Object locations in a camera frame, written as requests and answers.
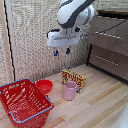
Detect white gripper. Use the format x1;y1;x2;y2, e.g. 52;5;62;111
46;27;82;57

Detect yellow red snack package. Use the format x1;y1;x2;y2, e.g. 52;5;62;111
60;68;87;94

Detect red plastic bowl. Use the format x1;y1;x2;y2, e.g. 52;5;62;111
35;79;54;95

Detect pink plastic cup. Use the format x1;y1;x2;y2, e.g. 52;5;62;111
62;81;80;102

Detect brown drawer cabinet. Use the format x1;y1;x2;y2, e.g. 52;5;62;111
86;9;128;83

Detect red shopping basket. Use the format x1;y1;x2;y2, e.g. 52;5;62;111
0;78;55;125

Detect black cable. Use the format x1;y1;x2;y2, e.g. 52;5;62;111
79;18;128;38

